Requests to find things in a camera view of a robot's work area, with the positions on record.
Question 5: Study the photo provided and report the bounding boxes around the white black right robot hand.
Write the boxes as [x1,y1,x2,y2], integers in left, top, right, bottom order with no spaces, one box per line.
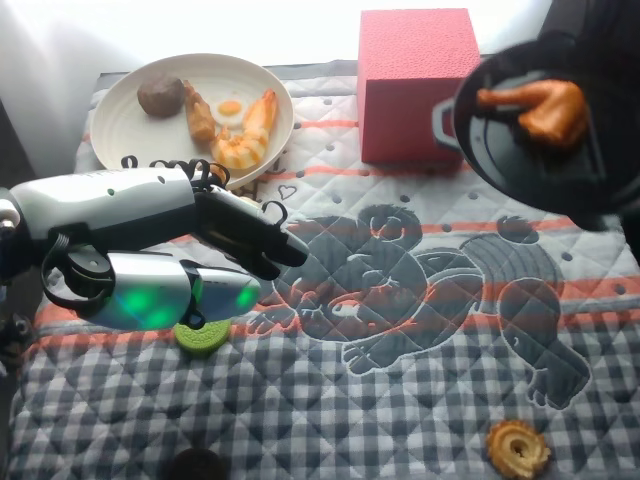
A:
[569,168,640,237]

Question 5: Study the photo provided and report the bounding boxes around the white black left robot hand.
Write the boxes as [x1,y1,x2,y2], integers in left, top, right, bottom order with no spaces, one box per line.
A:
[9,158,310,332]

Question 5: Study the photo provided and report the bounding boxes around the black round pan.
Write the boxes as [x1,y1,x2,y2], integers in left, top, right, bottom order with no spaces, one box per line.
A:
[431,32,640,224]

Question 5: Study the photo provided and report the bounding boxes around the red cube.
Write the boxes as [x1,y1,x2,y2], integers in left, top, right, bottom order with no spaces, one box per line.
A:
[356,7,482,166]

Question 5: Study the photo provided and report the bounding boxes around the cream round plate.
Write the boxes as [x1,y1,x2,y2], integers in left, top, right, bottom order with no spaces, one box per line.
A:
[89,52,296,194]

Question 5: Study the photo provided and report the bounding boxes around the toy chicken drumstick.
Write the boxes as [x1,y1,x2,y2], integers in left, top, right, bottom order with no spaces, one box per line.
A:
[475,78,590,149]

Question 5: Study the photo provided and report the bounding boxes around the brown toy meat patty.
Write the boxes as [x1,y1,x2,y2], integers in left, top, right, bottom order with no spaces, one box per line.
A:
[136,73,186,119]

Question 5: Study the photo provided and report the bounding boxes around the toy fried chicken strip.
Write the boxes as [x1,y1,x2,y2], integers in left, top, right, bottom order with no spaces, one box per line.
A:
[183,79,219,144]

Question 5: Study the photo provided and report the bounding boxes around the orange toy shrimp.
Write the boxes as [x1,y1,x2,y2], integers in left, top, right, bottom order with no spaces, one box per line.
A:
[242,88,279,144]
[209,124,272,170]

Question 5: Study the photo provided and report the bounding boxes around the toy fried egg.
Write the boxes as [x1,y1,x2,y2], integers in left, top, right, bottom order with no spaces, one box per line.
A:
[213,97,248,126]

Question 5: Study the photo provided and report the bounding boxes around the green sandwich cookie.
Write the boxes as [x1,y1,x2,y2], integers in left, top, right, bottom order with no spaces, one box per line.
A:
[173,319,233,358]

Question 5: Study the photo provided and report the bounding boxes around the yellow swirl butter cookie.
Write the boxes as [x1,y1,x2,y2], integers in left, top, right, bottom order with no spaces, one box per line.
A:
[486,419,553,479]

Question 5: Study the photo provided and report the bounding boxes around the grey checkered bear quilt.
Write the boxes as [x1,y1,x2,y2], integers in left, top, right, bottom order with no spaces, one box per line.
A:
[9,54,640,480]

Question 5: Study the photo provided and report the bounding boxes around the brown sandwich cookie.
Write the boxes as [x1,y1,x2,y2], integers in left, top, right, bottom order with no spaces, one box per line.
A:
[171,447,229,480]

